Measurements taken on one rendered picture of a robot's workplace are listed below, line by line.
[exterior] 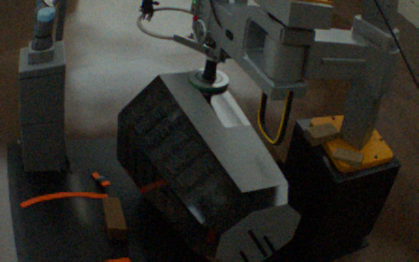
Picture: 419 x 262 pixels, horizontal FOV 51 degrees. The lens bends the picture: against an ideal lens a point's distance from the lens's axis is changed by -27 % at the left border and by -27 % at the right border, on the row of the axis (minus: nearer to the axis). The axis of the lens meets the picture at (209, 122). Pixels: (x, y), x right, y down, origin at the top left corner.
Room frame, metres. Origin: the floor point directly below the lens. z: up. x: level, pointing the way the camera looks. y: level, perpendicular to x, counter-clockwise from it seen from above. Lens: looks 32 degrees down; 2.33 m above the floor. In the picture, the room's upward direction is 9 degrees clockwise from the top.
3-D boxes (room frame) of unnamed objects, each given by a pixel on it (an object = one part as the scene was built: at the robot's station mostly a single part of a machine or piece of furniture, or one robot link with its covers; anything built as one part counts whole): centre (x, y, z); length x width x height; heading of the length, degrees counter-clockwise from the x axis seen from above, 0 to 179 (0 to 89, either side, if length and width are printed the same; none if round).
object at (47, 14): (2.85, 1.20, 1.11); 0.17 x 0.15 x 0.18; 33
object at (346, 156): (2.30, -0.77, 0.80); 0.20 x 0.10 x 0.05; 65
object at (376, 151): (2.53, -0.85, 0.76); 0.49 x 0.49 x 0.05; 24
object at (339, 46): (2.44, -0.68, 1.34); 0.74 x 0.34 x 0.25; 117
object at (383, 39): (2.53, -0.85, 1.36); 0.35 x 0.35 x 0.41
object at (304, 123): (2.53, -0.85, 0.37); 0.66 x 0.66 x 0.74; 24
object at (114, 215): (2.31, 0.48, 0.07); 0.30 x 0.12 x 0.12; 18
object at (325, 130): (2.47, -0.60, 0.81); 0.20 x 0.10 x 0.05; 122
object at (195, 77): (2.81, 0.04, 0.82); 0.21 x 0.21 x 0.01
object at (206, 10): (2.74, 0.00, 1.30); 0.36 x 0.22 x 0.45; 29
